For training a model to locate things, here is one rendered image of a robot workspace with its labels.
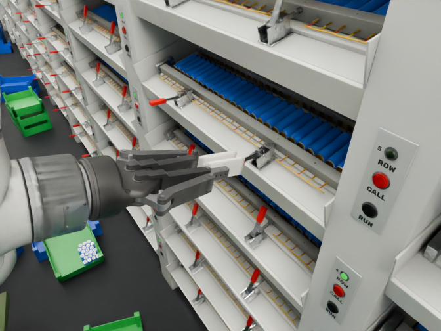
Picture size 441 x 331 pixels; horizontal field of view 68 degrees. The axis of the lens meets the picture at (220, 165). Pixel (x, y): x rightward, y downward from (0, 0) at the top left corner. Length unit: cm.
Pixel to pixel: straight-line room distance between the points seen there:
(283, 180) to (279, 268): 20
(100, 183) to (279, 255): 41
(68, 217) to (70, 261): 132
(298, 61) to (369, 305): 32
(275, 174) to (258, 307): 40
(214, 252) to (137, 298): 66
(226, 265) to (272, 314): 17
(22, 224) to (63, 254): 134
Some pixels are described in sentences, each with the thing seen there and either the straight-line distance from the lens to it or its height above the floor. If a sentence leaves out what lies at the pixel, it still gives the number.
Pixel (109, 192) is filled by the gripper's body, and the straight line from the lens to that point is 39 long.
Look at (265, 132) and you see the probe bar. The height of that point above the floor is 97.
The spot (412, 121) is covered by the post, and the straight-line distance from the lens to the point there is 35.
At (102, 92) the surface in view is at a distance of 137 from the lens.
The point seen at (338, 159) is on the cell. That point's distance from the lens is 53.
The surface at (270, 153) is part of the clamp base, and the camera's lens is 55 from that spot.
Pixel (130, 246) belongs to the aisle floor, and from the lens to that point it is 169.
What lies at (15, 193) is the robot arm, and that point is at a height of 106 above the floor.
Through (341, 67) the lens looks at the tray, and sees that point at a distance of 40.
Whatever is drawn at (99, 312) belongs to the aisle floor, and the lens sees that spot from 153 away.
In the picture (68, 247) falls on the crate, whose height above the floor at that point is 5.
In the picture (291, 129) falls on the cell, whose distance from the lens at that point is 59.
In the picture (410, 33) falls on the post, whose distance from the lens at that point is 33.
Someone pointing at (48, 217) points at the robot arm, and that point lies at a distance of 37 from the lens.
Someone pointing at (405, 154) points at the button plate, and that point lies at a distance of 36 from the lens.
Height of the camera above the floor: 127
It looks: 37 degrees down
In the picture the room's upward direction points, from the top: straight up
